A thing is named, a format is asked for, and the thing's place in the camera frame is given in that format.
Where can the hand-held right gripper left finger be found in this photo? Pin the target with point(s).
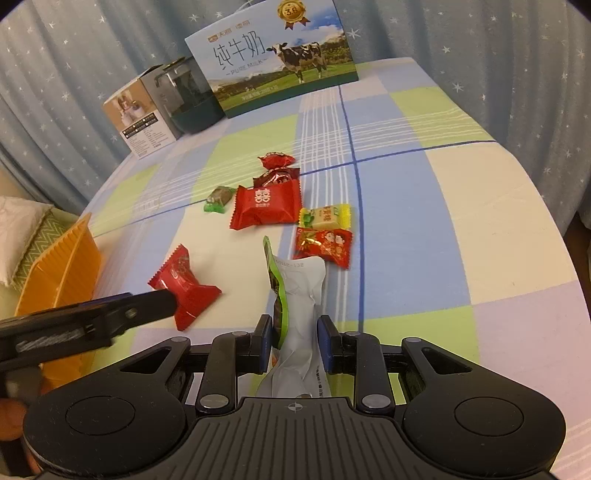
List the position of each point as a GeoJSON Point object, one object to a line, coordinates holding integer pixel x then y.
{"type": "Point", "coordinates": [264, 339]}

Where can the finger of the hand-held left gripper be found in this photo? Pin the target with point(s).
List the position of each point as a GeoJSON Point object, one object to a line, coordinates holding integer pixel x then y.
{"type": "Point", "coordinates": [147, 307]}
{"type": "Point", "coordinates": [108, 300]}

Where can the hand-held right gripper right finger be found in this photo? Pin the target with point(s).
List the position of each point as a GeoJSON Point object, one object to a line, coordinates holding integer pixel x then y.
{"type": "Point", "coordinates": [325, 345]}

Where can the glossy red twisted candy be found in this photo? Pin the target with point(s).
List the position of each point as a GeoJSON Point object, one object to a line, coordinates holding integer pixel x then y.
{"type": "Point", "coordinates": [189, 286]}

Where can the white and green snack pouch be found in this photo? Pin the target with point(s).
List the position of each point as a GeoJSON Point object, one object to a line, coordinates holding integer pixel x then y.
{"type": "Point", "coordinates": [298, 300]}

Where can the orange plastic basket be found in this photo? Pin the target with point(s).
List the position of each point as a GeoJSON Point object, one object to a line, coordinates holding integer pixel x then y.
{"type": "Point", "coordinates": [55, 277]}

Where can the small red candy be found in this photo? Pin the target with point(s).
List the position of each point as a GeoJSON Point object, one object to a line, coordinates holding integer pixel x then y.
{"type": "Point", "coordinates": [276, 160]}

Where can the person's left hand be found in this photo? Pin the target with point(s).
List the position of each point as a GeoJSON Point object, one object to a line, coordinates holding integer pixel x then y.
{"type": "Point", "coordinates": [9, 429]}

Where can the green zigzag cushion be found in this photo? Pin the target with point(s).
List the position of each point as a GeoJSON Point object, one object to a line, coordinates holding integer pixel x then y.
{"type": "Point", "coordinates": [34, 247]}

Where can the red cartoon print candy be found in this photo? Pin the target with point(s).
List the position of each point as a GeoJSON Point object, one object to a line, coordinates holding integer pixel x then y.
{"type": "Point", "coordinates": [323, 247]}

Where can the white pillow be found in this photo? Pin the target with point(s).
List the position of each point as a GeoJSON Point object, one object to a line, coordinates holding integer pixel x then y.
{"type": "Point", "coordinates": [14, 217]}

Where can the yellow wrapped candy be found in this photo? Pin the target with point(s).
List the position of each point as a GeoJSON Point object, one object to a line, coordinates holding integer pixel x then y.
{"type": "Point", "coordinates": [325, 217]}

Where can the green wrapped candy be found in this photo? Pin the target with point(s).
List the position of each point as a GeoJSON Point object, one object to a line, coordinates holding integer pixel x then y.
{"type": "Point", "coordinates": [218, 197]}

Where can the large red snack packet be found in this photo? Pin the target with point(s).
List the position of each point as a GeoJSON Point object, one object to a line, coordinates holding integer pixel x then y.
{"type": "Point", "coordinates": [265, 205]}

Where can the dark red wrapped candy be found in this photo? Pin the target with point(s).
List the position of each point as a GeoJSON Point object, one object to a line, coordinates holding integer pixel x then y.
{"type": "Point", "coordinates": [277, 177]}

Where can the plaid blue green tablecloth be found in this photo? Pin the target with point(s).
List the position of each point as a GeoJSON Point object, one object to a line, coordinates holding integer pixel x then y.
{"type": "Point", "coordinates": [415, 207]}

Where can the grey appliance cardboard box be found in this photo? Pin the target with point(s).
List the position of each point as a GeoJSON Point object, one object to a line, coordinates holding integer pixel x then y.
{"type": "Point", "coordinates": [143, 120]}

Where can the dark green blender jar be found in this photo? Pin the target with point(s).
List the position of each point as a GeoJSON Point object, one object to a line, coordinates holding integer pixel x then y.
{"type": "Point", "coordinates": [194, 110]}

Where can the blue cow print milk carton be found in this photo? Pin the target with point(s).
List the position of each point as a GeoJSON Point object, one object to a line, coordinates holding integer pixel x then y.
{"type": "Point", "coordinates": [277, 60]}

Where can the blue star print curtain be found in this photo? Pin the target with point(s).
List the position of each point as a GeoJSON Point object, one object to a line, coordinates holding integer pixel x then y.
{"type": "Point", "coordinates": [461, 46]}

